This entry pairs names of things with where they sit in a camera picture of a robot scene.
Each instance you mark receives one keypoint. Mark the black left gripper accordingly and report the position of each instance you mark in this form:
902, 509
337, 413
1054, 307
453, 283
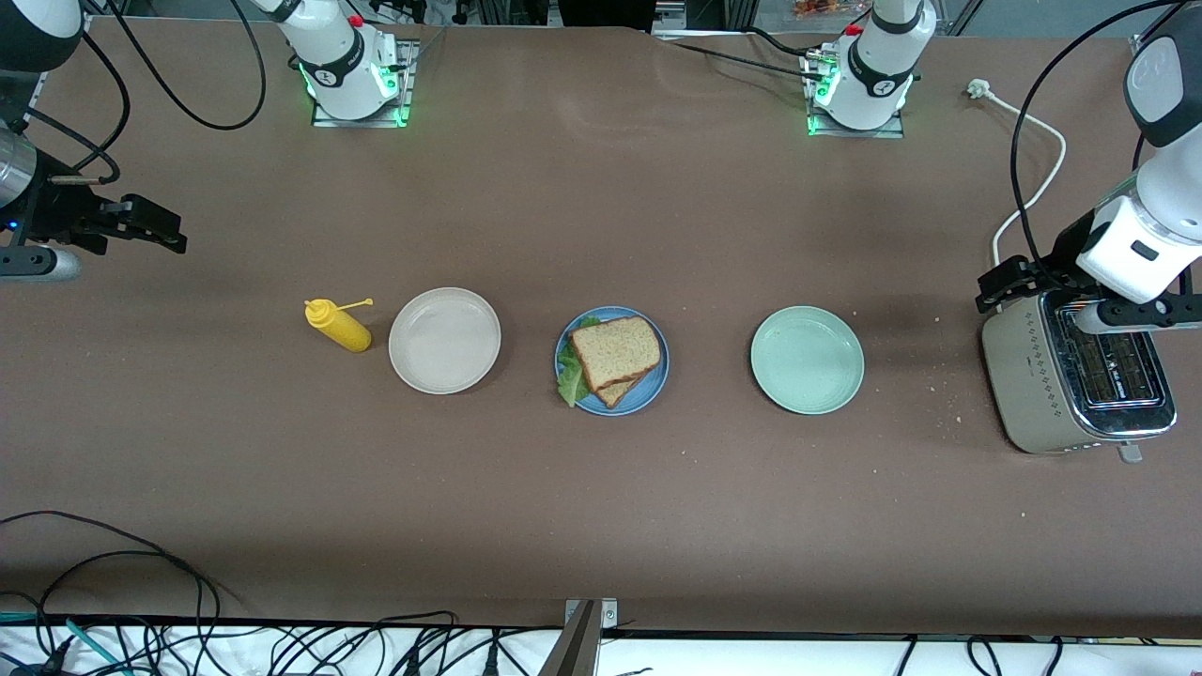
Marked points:
1062, 255

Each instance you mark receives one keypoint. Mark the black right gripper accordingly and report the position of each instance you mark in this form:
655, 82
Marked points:
53, 212

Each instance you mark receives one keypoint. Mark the yellow squeeze bottle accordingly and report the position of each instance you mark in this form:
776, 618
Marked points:
343, 327

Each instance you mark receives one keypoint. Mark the brown toast slice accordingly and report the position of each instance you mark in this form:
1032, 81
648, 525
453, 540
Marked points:
615, 352
617, 392

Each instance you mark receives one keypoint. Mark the green lettuce leaf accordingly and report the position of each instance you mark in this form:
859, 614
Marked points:
569, 380

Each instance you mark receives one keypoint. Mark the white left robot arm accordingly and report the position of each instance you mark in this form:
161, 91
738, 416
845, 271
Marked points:
1160, 225

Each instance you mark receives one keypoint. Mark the mint green round plate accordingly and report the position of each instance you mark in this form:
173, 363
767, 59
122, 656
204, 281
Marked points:
808, 360

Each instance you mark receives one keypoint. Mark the beige round plate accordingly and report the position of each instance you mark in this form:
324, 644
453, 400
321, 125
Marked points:
444, 341

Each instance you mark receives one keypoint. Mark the blue round plate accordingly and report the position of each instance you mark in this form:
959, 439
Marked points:
657, 380

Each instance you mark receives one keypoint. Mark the beige chrome toaster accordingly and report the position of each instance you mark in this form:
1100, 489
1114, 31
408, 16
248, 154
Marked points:
1024, 376

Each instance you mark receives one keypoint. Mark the orange snack packet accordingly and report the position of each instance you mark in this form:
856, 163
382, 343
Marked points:
822, 7

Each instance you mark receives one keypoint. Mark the grey metal bar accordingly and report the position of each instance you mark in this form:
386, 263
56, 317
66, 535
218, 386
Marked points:
575, 648

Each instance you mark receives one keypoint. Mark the aluminium frame rail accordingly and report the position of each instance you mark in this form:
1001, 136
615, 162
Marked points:
38, 89

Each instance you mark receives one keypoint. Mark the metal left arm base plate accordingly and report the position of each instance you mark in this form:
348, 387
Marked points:
859, 133

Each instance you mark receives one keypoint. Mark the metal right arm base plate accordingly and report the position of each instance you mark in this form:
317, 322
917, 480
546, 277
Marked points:
362, 122

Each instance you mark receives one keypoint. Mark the aluminium frame profile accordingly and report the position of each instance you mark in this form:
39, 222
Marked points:
1148, 47

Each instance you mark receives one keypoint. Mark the silver corner bracket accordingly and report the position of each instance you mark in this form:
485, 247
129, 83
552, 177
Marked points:
608, 615

